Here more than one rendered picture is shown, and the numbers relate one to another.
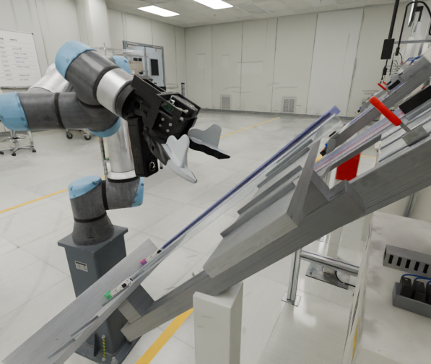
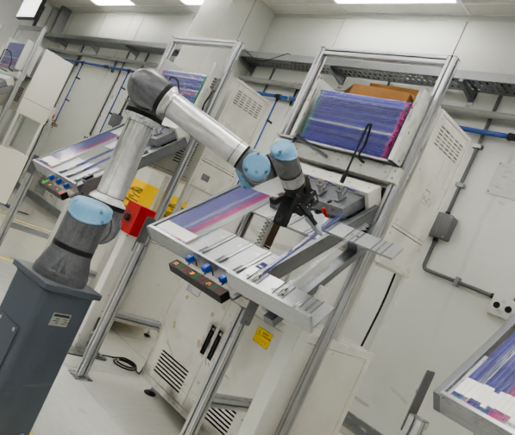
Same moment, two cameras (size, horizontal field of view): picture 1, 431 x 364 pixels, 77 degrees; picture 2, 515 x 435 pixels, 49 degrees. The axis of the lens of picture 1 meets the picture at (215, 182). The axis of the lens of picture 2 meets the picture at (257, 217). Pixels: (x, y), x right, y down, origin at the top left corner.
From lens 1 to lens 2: 1.88 m
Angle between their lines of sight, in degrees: 76
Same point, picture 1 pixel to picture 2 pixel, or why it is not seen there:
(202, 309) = (322, 292)
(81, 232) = (84, 270)
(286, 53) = not seen: outside the picture
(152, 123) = (308, 202)
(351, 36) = not seen: outside the picture
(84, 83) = (295, 170)
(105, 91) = (301, 179)
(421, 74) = (172, 146)
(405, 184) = (328, 245)
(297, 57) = not seen: outside the picture
